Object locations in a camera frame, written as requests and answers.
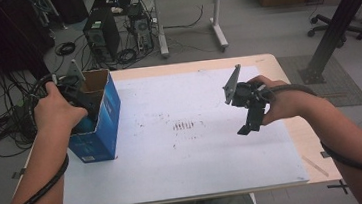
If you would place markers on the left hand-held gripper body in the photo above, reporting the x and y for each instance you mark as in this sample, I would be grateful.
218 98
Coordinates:
79 93

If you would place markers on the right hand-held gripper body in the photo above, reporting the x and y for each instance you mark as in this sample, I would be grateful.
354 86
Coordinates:
247 95

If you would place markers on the blue cardboard box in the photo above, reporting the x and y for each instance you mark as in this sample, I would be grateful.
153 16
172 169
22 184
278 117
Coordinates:
104 129

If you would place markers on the person's right hand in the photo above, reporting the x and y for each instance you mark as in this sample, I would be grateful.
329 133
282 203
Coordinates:
283 102

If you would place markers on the person's left hand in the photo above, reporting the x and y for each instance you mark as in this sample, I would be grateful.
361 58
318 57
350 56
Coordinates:
54 110

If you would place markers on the light wooden table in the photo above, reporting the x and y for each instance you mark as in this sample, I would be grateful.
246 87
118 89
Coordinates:
313 136

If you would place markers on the black computer tower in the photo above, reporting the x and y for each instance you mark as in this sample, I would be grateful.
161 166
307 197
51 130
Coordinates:
102 32

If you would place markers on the white paper sheet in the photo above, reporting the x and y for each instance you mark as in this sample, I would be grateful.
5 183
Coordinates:
191 161

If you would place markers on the dark grey floor mat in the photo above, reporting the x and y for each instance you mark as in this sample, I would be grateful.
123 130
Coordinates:
345 89

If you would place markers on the small grey computer case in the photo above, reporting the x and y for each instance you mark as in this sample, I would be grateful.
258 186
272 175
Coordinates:
141 27

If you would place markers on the black curtain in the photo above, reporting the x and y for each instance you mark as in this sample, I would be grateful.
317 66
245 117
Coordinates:
4 32

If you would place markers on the black office chair base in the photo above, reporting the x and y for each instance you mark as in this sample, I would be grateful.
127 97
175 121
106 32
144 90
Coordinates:
329 27

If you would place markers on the black metal post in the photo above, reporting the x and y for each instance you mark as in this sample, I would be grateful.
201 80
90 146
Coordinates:
338 23

